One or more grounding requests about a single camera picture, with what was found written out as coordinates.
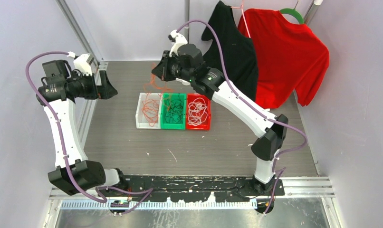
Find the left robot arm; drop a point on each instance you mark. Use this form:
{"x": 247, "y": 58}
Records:
{"x": 60, "y": 87}

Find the aluminium frame rail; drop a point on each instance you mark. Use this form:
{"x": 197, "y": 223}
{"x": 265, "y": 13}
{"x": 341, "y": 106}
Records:
{"x": 67, "y": 12}

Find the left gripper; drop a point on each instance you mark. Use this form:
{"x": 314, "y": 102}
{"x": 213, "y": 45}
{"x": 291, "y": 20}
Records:
{"x": 105, "y": 90}

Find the white plastic bin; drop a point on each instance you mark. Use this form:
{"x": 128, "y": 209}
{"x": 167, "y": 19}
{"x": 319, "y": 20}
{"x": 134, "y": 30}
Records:
{"x": 148, "y": 113}

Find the green plastic bin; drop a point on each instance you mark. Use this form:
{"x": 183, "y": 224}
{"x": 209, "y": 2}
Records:
{"x": 173, "y": 111}

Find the garment rack pole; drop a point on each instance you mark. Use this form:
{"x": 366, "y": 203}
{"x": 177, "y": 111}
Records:
{"x": 186, "y": 17}

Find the black t-shirt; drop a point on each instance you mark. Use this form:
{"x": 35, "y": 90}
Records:
{"x": 238, "y": 51}

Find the red t-shirt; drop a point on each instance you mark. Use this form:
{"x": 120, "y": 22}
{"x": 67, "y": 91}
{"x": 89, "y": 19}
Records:
{"x": 291, "y": 58}

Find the pink hanger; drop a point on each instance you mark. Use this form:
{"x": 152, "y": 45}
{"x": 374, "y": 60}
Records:
{"x": 241, "y": 8}

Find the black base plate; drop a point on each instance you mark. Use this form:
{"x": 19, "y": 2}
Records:
{"x": 198, "y": 188}

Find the green hanger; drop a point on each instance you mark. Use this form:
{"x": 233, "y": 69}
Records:
{"x": 293, "y": 12}

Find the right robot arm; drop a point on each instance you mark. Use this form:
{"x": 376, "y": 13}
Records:
{"x": 188, "y": 65}

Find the red plastic bin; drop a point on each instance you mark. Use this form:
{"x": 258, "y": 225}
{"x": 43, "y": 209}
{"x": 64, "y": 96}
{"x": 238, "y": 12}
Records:
{"x": 198, "y": 112}

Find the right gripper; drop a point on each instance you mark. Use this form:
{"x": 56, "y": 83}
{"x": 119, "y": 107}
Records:
{"x": 161, "y": 71}

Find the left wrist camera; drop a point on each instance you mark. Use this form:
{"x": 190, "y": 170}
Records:
{"x": 82, "y": 62}

